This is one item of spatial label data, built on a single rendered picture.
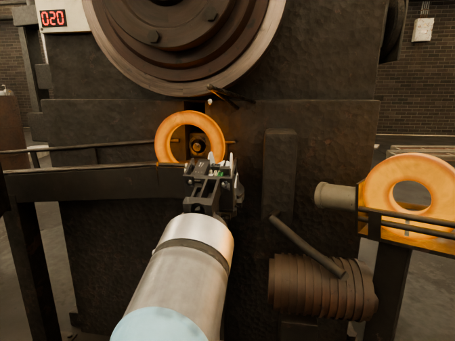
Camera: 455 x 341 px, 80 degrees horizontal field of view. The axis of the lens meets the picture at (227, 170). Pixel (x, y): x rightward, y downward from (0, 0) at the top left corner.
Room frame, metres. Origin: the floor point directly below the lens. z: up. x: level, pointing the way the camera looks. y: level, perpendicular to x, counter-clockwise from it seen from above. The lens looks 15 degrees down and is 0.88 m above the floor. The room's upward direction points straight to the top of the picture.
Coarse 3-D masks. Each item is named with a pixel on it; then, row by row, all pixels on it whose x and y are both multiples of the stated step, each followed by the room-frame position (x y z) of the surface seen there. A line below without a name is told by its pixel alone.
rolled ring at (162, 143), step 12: (168, 120) 0.71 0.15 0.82; (180, 120) 0.70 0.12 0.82; (192, 120) 0.70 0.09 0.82; (204, 120) 0.69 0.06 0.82; (156, 132) 0.71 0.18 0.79; (168, 132) 0.71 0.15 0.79; (204, 132) 0.69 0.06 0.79; (216, 132) 0.69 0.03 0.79; (156, 144) 0.71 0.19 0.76; (168, 144) 0.73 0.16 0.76; (216, 144) 0.69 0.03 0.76; (156, 156) 0.71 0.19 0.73; (168, 156) 0.71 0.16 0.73; (216, 156) 0.69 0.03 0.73
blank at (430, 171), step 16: (384, 160) 0.49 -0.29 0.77; (400, 160) 0.47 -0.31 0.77; (416, 160) 0.45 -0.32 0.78; (432, 160) 0.44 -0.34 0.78; (368, 176) 0.50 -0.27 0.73; (384, 176) 0.49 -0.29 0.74; (400, 176) 0.47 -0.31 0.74; (416, 176) 0.45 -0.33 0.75; (432, 176) 0.44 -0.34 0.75; (448, 176) 0.42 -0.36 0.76; (368, 192) 0.50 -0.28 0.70; (384, 192) 0.48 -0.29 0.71; (432, 192) 0.43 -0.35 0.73; (448, 192) 0.42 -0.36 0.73; (384, 208) 0.48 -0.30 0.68; (400, 208) 0.48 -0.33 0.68; (432, 208) 0.43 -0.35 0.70; (448, 208) 0.42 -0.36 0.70; (416, 224) 0.44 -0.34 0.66
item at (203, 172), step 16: (192, 160) 0.41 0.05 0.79; (208, 160) 0.41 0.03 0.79; (192, 176) 0.36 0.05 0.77; (208, 176) 0.36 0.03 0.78; (224, 176) 0.39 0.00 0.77; (192, 192) 0.35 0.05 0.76; (208, 192) 0.36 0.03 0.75; (224, 192) 0.36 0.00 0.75; (192, 208) 0.31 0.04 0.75; (208, 208) 0.30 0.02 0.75; (224, 208) 0.37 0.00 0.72; (224, 224) 0.32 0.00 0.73
